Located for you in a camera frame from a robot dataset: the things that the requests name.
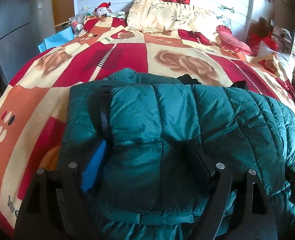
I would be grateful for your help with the light blue bag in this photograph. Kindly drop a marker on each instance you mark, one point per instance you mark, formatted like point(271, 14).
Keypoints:
point(57, 38)

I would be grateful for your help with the grey refrigerator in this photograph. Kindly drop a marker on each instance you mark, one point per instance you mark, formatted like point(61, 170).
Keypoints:
point(12, 17)

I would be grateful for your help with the wooden door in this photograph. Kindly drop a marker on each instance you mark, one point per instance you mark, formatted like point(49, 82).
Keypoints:
point(62, 2)

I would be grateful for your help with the cluster of plastic bottles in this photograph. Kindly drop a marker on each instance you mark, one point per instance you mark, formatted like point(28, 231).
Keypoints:
point(80, 21)

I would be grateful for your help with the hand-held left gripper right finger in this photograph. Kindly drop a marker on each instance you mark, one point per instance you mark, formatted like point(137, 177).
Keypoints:
point(200, 162)

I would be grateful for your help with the red cloth bag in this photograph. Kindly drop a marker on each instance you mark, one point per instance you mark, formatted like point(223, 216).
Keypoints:
point(255, 43)

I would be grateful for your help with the pink frilled pillow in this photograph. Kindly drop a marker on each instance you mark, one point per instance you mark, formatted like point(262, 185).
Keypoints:
point(233, 41)

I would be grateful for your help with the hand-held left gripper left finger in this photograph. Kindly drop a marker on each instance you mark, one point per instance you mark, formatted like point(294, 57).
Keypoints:
point(95, 165)

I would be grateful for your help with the red and white plush toy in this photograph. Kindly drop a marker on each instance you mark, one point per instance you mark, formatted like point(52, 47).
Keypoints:
point(103, 8)

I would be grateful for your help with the cream frilled pillow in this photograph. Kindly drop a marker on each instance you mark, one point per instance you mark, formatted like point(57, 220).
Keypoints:
point(162, 15)

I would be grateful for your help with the teal puffer jacket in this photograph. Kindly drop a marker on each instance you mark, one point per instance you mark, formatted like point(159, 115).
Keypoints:
point(162, 120)

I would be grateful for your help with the red and cream printed blanket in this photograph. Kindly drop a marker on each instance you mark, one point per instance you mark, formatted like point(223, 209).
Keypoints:
point(62, 62)

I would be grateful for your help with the white pillow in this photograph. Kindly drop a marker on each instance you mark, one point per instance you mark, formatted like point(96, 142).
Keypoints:
point(282, 60)

